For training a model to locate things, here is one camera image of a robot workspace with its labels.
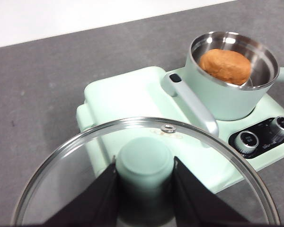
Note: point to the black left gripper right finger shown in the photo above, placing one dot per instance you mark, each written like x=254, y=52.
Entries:
x=198, y=205

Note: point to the glass lid with mint knob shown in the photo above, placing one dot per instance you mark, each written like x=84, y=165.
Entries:
x=143, y=160

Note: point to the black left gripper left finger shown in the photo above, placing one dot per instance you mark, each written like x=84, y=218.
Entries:
x=94, y=203

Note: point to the silver control knob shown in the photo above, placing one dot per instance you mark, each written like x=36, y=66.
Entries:
x=282, y=125
x=247, y=142

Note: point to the mint green breakfast machine base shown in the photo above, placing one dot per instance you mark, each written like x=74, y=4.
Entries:
x=262, y=164

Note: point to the mint green griddle cover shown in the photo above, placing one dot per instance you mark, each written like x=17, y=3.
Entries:
x=132, y=99

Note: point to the brown potato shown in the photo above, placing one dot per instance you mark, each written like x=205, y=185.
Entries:
x=224, y=65

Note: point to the mint green steamer pot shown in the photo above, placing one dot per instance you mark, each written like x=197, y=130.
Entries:
x=215, y=99

